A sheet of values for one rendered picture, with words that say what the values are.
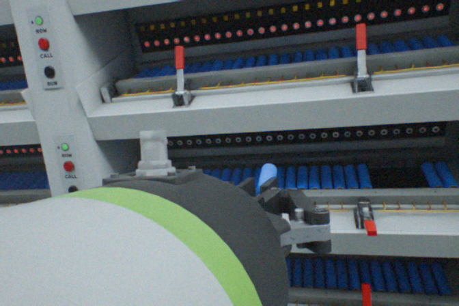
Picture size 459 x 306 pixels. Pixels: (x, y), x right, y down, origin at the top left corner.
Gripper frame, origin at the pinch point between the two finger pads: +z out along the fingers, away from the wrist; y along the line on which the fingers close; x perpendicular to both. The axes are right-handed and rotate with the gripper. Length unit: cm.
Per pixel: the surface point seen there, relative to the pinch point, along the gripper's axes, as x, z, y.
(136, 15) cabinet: -31, 34, 29
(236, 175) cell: 1.1, 31.1, 9.2
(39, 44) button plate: -21.9, 14.6, 35.8
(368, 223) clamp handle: 6.7, 17.4, -11.9
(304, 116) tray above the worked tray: -8.4, 18.7, -4.0
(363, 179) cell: 2.3, 29.3, -12.6
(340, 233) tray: 9.2, 21.3, -8.4
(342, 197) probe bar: 4.5, 25.1, -9.1
